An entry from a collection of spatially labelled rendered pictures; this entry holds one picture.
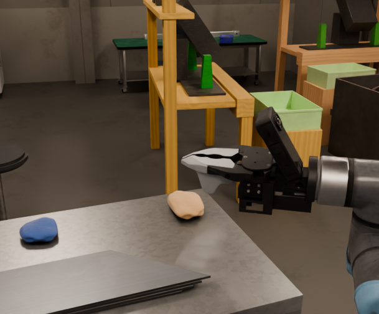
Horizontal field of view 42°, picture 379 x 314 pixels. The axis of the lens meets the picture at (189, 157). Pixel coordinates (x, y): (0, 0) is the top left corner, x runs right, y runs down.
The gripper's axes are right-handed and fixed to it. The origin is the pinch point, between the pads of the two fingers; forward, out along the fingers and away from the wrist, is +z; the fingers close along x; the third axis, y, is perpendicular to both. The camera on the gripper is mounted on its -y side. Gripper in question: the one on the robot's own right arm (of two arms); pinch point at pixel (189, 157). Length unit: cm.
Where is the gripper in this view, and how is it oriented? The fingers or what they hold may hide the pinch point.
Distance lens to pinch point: 79.5
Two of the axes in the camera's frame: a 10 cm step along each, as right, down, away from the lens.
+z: -9.7, -0.8, 2.1
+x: 2.3, -4.8, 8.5
